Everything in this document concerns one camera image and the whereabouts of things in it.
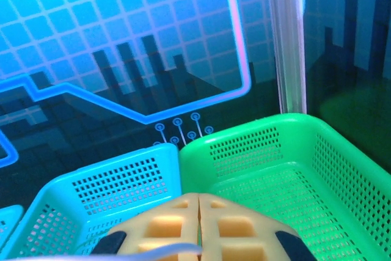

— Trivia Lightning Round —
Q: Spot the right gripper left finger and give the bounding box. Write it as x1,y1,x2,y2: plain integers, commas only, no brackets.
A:
91,193,201,261

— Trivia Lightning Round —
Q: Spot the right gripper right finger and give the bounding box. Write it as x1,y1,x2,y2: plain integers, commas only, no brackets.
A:
199,193,318,261

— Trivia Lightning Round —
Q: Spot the teal perforated plastic basket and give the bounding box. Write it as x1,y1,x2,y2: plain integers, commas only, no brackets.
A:
0,143,181,260

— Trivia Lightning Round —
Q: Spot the green plastic basket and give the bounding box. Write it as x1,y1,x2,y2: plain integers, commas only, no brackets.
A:
178,112,391,261

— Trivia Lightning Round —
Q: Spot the teal basket with slotted floor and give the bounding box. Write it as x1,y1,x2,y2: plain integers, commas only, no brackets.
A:
0,204,24,251

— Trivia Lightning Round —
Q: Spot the right aluminium frame post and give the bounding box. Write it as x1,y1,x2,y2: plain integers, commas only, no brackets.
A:
266,0,308,115

